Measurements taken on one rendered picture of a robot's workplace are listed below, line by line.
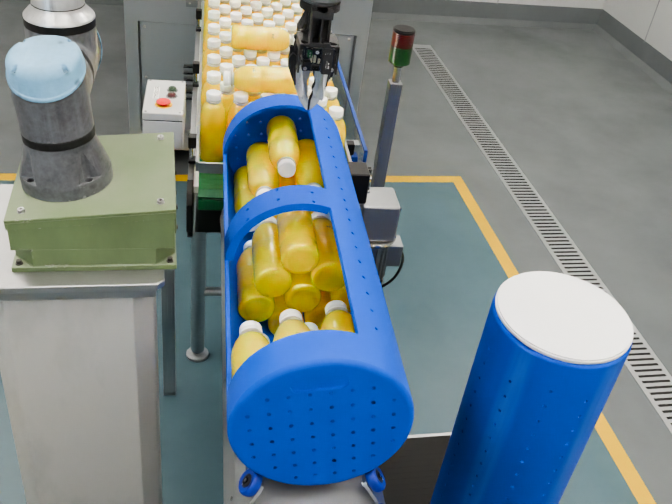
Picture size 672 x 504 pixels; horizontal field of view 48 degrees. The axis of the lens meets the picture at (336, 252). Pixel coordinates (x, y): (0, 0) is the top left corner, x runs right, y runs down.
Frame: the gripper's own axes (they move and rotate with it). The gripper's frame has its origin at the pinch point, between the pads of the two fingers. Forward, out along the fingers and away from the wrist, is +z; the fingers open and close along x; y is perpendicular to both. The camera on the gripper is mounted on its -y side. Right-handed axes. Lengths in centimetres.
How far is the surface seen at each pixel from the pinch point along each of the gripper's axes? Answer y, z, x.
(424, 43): -400, 133, 140
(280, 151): -13.0, 18.0, -3.1
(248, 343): 42.8, 22.5, -11.8
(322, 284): 23.0, 26.1, 2.8
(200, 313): -70, 113, -20
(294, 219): 14.7, 17.2, -2.5
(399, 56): -68, 16, 34
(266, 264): 21.5, 22.8, -7.7
